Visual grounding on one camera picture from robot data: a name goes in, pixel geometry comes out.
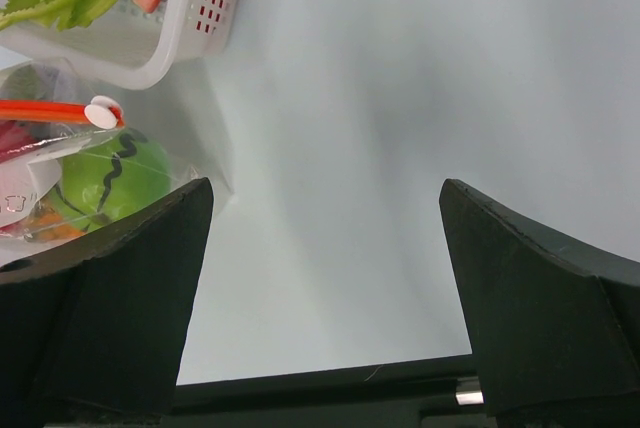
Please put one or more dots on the red toy apple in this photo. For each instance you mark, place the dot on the red toy apple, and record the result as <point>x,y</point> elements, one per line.
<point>29,170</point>

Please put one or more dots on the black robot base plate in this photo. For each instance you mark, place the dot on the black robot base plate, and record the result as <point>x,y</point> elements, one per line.
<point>440,392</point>

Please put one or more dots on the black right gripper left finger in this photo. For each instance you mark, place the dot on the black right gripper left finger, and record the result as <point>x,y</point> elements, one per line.
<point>93,331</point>

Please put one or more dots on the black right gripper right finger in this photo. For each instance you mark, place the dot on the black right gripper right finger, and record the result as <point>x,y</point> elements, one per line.
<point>553,322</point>

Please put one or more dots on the green toy melon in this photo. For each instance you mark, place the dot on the green toy melon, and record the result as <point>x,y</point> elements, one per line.
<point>110,181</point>

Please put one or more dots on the orange toy pineapple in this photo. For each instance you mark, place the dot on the orange toy pineapple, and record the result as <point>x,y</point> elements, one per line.
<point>45,224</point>

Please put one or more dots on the clear red-zipper zip bag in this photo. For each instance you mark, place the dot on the clear red-zipper zip bag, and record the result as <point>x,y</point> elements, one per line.
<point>181,114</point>

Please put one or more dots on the white perforated plastic basket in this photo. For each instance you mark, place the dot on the white perforated plastic basket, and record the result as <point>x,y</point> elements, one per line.
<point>127,47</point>

